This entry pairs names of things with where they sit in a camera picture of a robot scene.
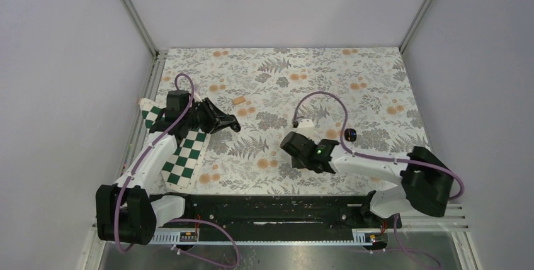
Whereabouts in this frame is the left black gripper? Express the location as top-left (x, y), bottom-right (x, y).
top-left (183, 98), bottom-right (234, 134)

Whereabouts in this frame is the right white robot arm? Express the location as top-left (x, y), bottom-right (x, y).
top-left (280, 132), bottom-right (453, 227)

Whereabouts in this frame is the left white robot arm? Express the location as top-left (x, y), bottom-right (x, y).
top-left (96, 90), bottom-right (241, 245)

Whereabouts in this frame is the small wooden block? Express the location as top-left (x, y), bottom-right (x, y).
top-left (232, 96), bottom-right (246, 106)

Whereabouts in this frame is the green white checkered mat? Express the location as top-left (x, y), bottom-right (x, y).
top-left (139, 98), bottom-right (210, 193)

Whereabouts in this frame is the floral patterned table mat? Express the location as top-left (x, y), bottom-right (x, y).
top-left (153, 48), bottom-right (429, 195)

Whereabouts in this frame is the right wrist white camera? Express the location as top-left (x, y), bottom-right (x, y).
top-left (293, 118), bottom-right (315, 139)

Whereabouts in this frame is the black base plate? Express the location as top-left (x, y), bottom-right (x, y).
top-left (150, 194), bottom-right (404, 244)

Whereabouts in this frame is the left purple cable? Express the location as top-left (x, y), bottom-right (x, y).
top-left (113, 72), bottom-right (242, 270)

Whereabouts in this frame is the purple cable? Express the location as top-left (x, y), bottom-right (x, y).
top-left (113, 72), bottom-right (242, 270)
top-left (292, 91), bottom-right (465, 269)

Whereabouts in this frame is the perforated metal rail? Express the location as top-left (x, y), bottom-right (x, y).
top-left (149, 228), bottom-right (388, 246)

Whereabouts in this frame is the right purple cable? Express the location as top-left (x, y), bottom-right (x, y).
top-left (292, 91), bottom-right (465, 269)

